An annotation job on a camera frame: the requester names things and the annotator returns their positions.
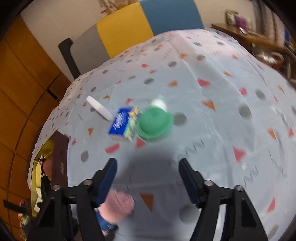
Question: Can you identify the purple box on side table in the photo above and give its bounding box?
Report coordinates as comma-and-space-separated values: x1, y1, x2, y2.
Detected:
234, 15, 250, 29

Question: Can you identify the black beaded hair ties bundle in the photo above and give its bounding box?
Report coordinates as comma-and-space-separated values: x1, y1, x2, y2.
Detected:
38, 155, 53, 202

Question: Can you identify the green felt hat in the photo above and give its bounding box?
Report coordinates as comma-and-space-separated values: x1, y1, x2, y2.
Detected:
136, 107, 174, 141

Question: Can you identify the grey yellow blue chair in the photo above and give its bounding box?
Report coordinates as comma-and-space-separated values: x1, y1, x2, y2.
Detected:
58, 0, 204, 78

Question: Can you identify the small white bottle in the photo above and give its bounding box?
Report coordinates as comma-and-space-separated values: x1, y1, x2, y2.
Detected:
150, 98, 168, 112

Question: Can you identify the patterned white tablecloth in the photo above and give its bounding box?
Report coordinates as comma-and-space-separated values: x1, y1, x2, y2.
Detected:
33, 29, 295, 240

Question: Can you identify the blue tissue pack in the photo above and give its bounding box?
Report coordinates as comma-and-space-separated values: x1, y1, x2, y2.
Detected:
107, 106, 142, 142

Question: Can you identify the wooden side table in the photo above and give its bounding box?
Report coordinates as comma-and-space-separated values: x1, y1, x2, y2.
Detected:
212, 24, 293, 53

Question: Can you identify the white eraser block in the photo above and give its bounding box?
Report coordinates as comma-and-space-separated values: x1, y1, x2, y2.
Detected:
86, 96, 113, 121

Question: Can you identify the pink knitted sock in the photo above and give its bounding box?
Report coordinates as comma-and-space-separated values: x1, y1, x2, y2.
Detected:
98, 189, 135, 224

